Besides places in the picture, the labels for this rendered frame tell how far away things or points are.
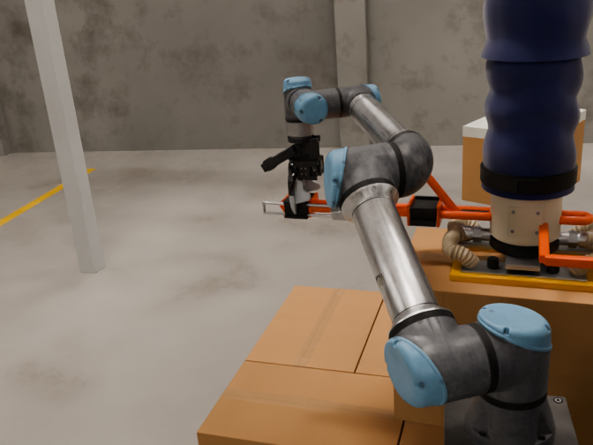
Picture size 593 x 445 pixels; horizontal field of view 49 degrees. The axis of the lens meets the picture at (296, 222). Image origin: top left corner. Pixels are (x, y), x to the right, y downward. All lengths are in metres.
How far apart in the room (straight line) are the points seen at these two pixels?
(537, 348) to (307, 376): 1.27
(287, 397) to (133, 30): 5.94
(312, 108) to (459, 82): 5.41
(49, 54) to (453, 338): 3.59
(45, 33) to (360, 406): 3.03
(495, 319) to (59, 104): 3.60
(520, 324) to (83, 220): 3.73
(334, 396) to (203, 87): 5.62
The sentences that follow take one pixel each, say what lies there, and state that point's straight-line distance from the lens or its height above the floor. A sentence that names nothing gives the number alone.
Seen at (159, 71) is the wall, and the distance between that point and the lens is 7.59.
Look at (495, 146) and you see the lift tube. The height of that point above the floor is 1.40.
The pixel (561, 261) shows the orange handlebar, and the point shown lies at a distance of 1.51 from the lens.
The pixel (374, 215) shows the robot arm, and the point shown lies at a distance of 1.21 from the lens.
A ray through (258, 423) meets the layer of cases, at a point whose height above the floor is 0.54.
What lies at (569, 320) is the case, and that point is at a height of 1.02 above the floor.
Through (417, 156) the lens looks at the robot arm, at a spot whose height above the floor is 1.46.
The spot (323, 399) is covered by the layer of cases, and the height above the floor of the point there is 0.54.
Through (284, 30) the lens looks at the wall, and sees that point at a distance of 7.09.
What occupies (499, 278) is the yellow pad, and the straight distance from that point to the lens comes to 1.67.
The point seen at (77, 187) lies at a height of 0.61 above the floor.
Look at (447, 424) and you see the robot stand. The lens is 1.27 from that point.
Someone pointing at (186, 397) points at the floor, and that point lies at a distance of 3.21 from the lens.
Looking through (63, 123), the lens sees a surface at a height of 1.04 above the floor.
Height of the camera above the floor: 1.82
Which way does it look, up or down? 21 degrees down
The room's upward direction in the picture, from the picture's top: 4 degrees counter-clockwise
